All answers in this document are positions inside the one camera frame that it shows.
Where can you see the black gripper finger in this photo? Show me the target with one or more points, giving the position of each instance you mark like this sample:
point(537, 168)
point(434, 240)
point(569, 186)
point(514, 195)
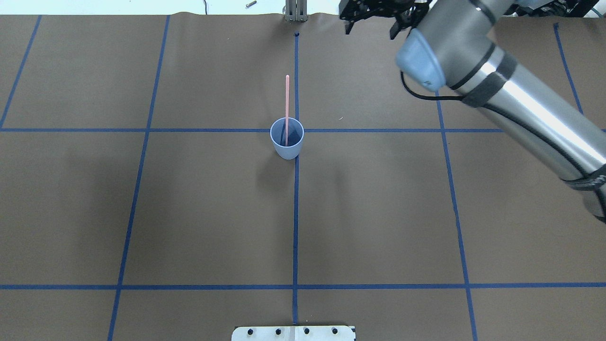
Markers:
point(399, 26)
point(349, 26)

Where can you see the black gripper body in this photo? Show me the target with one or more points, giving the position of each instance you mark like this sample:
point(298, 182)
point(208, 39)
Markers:
point(378, 10)

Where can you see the light blue plastic cup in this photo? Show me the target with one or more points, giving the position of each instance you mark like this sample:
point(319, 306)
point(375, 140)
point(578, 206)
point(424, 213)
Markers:
point(296, 136)

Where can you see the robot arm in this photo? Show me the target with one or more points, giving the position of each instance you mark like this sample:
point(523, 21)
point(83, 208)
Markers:
point(447, 46)

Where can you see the black equipment box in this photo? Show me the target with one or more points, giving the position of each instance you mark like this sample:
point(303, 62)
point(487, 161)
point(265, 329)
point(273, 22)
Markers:
point(557, 8)

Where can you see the aluminium frame post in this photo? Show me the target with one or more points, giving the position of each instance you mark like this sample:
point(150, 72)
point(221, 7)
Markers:
point(296, 11)

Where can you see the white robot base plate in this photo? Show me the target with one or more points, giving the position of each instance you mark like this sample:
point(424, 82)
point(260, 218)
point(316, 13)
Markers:
point(295, 333)

